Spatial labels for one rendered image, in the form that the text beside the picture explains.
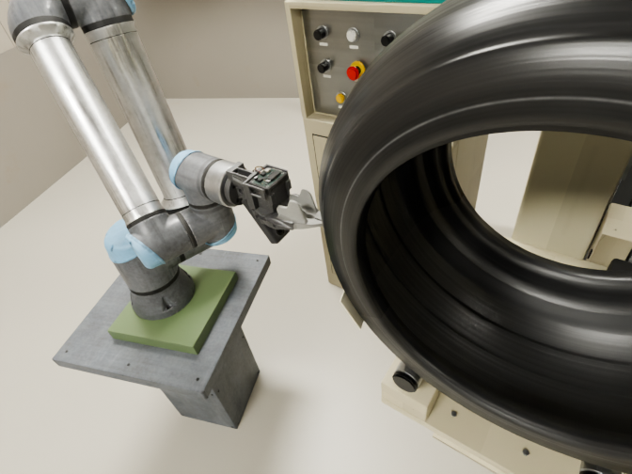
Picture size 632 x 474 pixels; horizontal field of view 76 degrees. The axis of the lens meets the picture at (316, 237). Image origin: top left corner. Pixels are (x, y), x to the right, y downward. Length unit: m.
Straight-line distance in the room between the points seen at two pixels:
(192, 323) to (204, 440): 0.66
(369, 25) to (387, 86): 0.91
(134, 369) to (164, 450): 0.62
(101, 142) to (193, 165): 0.21
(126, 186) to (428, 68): 0.72
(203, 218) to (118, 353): 0.56
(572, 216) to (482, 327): 0.25
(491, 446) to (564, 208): 0.43
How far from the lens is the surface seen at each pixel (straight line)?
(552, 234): 0.88
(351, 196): 0.45
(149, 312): 1.28
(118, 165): 0.96
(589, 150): 0.78
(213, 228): 0.94
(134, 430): 1.92
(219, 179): 0.81
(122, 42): 1.12
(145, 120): 1.12
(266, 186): 0.73
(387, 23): 1.27
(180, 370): 1.21
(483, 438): 0.82
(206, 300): 1.27
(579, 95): 0.33
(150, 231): 0.92
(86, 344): 1.41
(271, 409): 1.75
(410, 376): 0.72
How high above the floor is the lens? 1.55
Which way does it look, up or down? 42 degrees down
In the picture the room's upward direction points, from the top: 10 degrees counter-clockwise
